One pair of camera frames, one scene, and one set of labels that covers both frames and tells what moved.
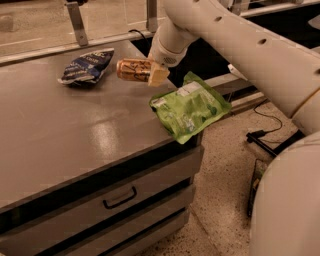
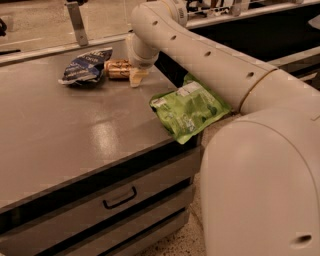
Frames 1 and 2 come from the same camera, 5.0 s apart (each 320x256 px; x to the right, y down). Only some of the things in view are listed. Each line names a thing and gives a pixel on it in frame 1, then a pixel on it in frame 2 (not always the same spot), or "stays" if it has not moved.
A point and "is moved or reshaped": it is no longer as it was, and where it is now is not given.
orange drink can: x=130 y=69 is moved or reshaped
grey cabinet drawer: x=130 y=209 stays
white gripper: x=162 y=55 to x=143 y=62
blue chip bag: x=87 y=68 stays
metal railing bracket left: x=75 y=14 stays
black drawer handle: x=122 y=201 stays
